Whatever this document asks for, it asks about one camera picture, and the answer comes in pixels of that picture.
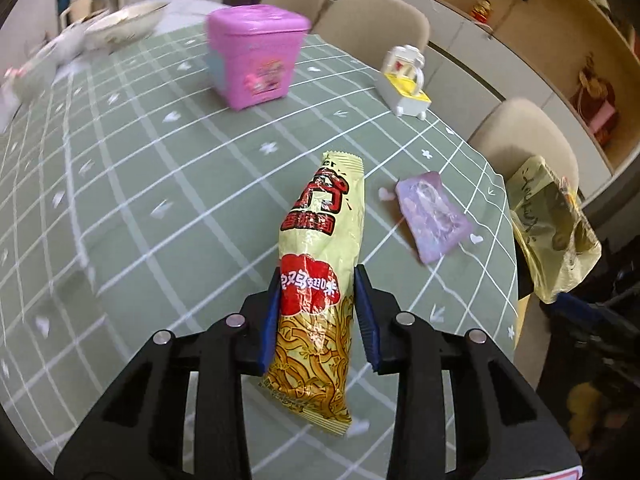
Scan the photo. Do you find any gold noodle snack packet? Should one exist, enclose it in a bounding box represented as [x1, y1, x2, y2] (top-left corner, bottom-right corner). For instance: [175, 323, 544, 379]
[262, 151, 364, 436]

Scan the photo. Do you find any yellow trash bag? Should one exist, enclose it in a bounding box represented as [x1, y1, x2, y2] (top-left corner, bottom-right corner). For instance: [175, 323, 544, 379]
[506, 156, 602, 304]

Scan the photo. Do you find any purple tissue pack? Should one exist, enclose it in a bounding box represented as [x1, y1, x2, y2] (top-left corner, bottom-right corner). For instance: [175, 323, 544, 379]
[395, 171, 474, 266]

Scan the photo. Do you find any green checked tablecloth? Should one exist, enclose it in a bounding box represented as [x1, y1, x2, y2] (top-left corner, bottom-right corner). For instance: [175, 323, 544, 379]
[1, 25, 518, 467]

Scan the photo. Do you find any beige chair near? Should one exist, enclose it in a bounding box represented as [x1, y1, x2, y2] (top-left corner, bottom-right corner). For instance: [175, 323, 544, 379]
[468, 98, 579, 191]

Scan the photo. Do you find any red gift bag ornament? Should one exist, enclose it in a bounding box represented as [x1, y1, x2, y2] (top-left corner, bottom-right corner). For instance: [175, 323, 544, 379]
[570, 53, 620, 148]

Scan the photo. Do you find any white yellow toothpick dispenser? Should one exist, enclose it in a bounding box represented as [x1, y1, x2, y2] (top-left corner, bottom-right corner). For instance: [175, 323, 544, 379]
[375, 44, 432, 120]

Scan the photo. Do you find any white cabinet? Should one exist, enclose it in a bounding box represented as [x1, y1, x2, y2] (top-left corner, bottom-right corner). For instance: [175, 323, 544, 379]
[402, 0, 612, 204]

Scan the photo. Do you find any pink plastic box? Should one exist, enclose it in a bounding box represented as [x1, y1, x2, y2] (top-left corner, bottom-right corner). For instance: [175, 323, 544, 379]
[205, 4, 311, 110]

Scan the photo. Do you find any beige chair middle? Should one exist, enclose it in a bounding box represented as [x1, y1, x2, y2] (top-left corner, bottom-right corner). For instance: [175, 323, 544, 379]
[314, 0, 431, 70]

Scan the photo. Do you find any red figurine right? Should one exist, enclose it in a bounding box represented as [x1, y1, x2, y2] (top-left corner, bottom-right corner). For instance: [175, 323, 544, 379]
[470, 0, 492, 24]

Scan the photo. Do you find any white bowl with noodles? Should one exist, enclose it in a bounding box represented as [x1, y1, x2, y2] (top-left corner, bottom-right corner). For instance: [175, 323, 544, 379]
[85, 1, 169, 51]

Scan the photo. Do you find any pale green bowl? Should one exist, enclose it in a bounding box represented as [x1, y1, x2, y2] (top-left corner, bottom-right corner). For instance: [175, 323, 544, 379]
[1, 56, 56, 110]

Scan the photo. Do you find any white bowl behind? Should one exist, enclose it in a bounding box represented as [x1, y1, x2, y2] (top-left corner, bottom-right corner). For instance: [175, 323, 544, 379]
[36, 22, 90, 66]

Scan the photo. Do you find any wooden wall shelf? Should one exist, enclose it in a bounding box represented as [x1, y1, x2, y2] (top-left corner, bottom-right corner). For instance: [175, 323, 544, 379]
[435, 0, 639, 170]

